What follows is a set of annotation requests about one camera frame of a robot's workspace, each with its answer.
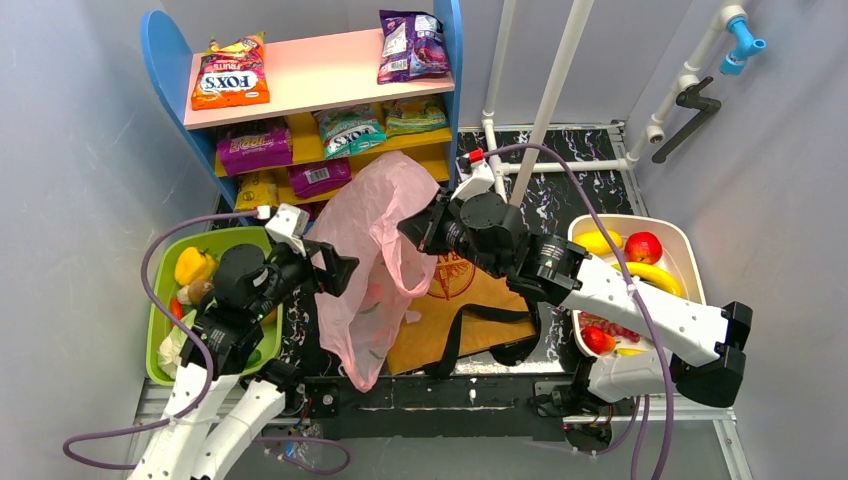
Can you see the red grape bunch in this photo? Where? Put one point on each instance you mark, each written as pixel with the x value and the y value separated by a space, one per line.
pixel 586 319

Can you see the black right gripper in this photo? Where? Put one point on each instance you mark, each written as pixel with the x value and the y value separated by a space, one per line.
pixel 428 230

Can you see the yellow banana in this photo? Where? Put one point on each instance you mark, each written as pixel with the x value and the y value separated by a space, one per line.
pixel 657 277

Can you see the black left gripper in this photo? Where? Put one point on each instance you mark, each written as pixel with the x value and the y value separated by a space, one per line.
pixel 325 266

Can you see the brown mushroom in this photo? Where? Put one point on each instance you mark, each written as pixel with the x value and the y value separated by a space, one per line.
pixel 193 293

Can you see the orange Fox's candy bag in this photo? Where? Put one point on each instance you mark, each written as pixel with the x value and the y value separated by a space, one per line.
pixel 232 75

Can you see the red apple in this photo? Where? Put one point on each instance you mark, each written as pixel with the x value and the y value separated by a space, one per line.
pixel 643 247

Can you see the purple Fox's candy bag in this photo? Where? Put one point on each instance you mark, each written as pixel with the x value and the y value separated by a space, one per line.
pixel 413 47

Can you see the yellow lemon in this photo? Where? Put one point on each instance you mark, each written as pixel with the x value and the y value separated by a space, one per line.
pixel 596 243

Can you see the yellow bell pepper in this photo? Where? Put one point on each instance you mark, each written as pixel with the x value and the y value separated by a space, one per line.
pixel 194 264

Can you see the small magenta snack packet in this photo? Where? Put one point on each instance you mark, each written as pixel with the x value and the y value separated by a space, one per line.
pixel 308 180

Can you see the blue pink yellow shelf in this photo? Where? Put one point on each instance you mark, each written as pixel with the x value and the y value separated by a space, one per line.
pixel 306 75

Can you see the brown Trader Joe's tote bag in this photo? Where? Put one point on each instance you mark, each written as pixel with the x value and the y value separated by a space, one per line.
pixel 464 312

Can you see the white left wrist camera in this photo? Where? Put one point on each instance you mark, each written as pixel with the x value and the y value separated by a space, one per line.
pixel 285 224

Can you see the blue pipe fitting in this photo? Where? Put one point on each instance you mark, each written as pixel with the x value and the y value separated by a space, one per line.
pixel 747 46

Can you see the red strawberry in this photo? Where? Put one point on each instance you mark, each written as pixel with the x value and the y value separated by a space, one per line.
pixel 597 340

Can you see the pink plastic grocery bag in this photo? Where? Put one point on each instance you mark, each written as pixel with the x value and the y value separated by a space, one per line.
pixel 361 221

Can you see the green yellow snack bag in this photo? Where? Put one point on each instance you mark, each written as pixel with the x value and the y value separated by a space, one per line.
pixel 414 115

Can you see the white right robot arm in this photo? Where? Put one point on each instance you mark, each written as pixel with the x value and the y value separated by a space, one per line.
pixel 700 348

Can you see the white PVC pipe frame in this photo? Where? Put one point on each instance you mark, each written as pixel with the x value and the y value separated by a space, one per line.
pixel 511 181

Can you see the magenta Toor snack bag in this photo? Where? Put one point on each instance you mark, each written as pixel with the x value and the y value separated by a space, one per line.
pixel 254 145

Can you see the orange carrot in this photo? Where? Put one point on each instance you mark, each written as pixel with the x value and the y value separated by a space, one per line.
pixel 176 308

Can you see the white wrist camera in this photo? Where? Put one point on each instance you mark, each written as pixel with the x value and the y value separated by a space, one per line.
pixel 285 224
pixel 476 176

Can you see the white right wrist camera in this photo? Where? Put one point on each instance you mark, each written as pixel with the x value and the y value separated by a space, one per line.
pixel 476 176

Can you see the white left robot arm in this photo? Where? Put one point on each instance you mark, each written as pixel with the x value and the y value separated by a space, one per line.
pixel 193 442

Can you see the teal Fox's candy bag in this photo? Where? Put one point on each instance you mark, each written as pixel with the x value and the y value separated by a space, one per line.
pixel 347 131

